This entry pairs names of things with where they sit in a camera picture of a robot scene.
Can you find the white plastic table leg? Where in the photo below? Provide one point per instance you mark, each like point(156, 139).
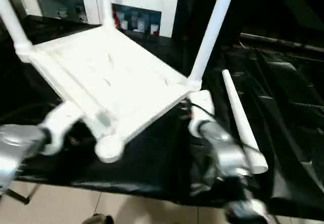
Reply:
point(15, 26)
point(106, 3)
point(210, 36)
point(243, 122)

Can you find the white plastic table top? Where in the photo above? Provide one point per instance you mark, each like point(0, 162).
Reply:
point(114, 77)

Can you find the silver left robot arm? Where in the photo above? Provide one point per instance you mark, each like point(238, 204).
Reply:
point(17, 145)

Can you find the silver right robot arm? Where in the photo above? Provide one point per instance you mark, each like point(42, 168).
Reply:
point(225, 148)

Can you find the black mat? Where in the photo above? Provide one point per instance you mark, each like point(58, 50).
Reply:
point(164, 163)

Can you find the white cup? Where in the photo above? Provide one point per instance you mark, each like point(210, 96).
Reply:
point(124, 24)
point(154, 30)

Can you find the white textured jar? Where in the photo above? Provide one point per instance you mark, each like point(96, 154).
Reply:
point(141, 25)

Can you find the dark metal rod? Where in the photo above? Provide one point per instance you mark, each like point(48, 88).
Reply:
point(278, 41)

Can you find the black backdrop cloth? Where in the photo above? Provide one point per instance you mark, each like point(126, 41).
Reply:
point(265, 6)

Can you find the grey white ornament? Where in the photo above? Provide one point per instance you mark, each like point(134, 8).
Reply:
point(80, 13)

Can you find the small white figurine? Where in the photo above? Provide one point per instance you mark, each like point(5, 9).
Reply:
point(60, 13)

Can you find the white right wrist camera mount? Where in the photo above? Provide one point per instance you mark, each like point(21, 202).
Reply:
point(202, 102)

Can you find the black table frame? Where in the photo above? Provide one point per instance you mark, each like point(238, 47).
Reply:
point(22, 196)

